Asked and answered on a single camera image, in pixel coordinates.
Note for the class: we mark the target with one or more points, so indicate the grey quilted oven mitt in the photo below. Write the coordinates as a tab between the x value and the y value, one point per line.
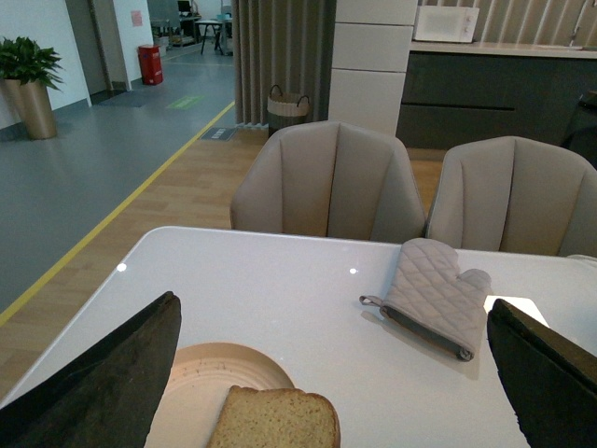
432	297

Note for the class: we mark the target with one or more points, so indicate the dark kitchen counter cabinet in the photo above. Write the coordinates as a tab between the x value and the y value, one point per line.
452	98

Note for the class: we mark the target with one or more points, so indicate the grey curtain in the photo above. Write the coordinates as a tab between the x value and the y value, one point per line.
283	43

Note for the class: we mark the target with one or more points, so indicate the white microwave oven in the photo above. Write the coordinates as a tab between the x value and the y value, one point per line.
445	24

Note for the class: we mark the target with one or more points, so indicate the slice of toast bread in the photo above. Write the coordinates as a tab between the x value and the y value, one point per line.
282	417

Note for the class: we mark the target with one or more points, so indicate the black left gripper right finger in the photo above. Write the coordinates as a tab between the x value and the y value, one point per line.
550	382

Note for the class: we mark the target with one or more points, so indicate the background desk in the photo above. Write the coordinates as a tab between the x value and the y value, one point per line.
219	30

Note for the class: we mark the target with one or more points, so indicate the beige chair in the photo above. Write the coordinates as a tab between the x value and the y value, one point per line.
515	195
330	179

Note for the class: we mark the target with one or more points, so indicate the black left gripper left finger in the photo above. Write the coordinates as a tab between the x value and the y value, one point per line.
107	396

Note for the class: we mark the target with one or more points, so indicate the beige round plate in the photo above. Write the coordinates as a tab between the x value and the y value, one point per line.
199	383

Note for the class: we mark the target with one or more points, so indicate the woven basket with handles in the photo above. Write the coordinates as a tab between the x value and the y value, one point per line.
286	109

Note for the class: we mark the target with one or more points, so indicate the green potted plant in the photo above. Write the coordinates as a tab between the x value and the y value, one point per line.
24	60

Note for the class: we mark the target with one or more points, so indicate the red bin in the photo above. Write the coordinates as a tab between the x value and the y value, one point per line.
150	64

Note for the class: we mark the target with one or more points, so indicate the beige right chair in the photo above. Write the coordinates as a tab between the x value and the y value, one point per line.
515	195

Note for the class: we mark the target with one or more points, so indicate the gold plant pot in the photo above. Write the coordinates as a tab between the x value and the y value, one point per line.
31	100

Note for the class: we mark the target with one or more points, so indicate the beige left chair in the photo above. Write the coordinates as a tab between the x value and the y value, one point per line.
330	179

